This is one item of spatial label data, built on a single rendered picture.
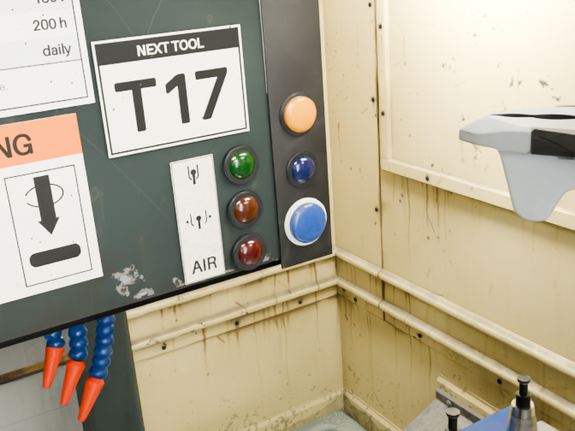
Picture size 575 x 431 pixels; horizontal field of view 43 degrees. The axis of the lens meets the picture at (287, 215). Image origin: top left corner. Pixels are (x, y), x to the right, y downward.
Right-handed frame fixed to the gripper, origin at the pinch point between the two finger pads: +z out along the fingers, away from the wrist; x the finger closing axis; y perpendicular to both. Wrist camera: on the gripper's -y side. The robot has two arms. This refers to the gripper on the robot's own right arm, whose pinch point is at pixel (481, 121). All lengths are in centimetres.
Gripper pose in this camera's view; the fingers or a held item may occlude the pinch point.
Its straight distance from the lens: 46.9
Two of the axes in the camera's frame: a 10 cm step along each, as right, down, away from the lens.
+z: -8.7, -1.0, 4.8
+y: 0.7, 9.4, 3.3
